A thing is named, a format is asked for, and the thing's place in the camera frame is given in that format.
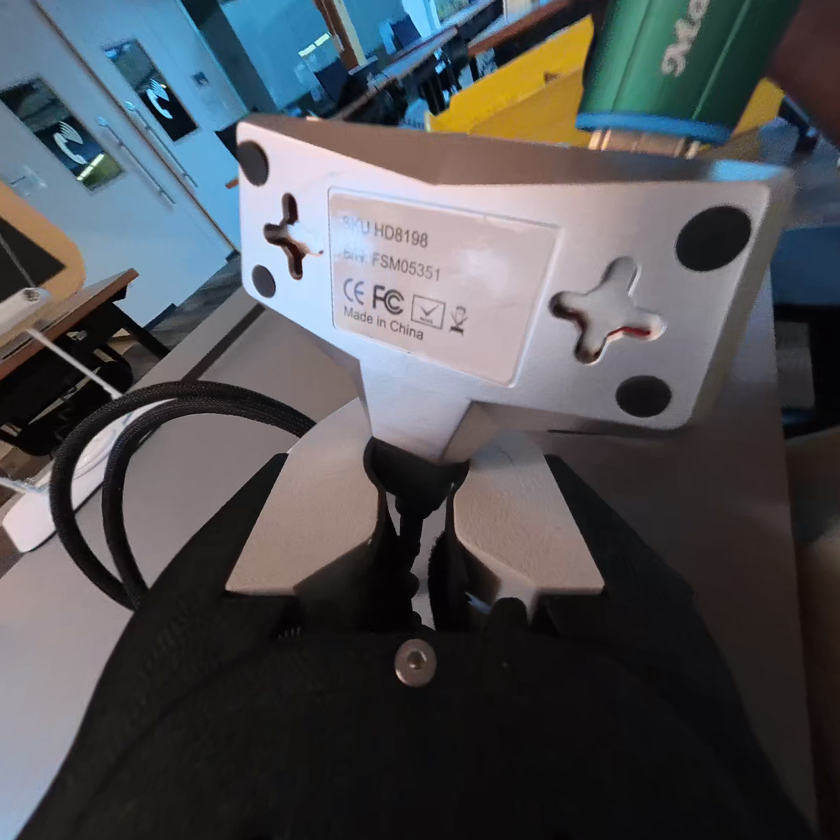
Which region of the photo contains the wood framed dark panel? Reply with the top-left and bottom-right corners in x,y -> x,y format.
0,182 -> 88,343

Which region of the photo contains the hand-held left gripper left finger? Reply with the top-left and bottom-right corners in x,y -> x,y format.
225,420 -> 403,599

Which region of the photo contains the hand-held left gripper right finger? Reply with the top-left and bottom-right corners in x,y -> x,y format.
441,441 -> 606,599

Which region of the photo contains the white power strip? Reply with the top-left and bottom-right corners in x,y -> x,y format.
0,394 -> 172,553

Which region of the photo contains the silver hdmi switch box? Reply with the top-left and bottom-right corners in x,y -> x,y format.
235,113 -> 796,468

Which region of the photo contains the black braided cable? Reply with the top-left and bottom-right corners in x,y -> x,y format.
51,381 -> 471,614

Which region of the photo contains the wooden office desk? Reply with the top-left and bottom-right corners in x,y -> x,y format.
459,0 -> 581,61
0,269 -> 173,473

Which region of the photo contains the green cylindrical tool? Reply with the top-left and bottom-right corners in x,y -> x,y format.
576,0 -> 803,157

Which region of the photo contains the white door with window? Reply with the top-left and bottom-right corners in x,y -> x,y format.
33,0 -> 250,250
0,59 -> 238,329

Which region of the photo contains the yellow plastic box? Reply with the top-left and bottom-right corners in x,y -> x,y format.
425,16 -> 788,147

